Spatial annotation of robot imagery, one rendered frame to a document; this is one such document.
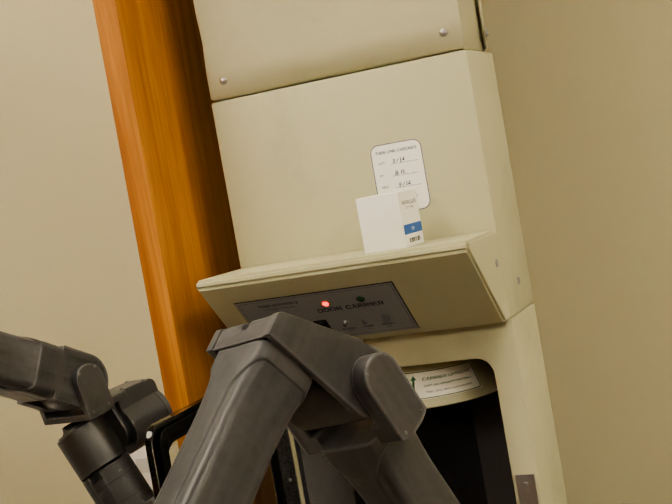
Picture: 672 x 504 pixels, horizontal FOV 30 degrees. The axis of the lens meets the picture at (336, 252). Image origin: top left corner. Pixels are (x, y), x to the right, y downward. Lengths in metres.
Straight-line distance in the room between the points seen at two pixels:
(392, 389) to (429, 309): 0.42
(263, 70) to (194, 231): 0.21
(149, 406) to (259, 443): 0.51
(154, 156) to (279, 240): 0.18
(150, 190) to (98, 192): 0.66
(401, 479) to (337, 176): 0.53
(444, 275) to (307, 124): 0.26
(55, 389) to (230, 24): 0.48
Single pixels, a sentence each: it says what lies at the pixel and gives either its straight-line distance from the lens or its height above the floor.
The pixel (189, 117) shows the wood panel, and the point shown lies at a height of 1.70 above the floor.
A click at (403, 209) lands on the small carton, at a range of 1.34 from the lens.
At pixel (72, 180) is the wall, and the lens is 2.14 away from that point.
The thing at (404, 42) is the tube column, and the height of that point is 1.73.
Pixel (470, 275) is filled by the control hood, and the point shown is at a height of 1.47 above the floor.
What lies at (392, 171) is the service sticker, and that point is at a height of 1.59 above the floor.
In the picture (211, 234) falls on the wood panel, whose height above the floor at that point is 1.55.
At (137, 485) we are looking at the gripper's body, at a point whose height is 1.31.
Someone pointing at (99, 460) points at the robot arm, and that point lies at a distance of 1.35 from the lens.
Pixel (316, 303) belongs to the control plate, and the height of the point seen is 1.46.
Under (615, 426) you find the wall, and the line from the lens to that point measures 1.85.
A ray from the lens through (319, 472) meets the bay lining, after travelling 1.57.
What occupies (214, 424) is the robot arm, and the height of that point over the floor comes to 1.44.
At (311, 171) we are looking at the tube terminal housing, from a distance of 1.46.
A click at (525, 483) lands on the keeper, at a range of 1.44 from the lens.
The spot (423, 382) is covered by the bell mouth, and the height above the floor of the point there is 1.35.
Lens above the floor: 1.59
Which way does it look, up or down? 3 degrees down
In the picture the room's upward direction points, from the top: 10 degrees counter-clockwise
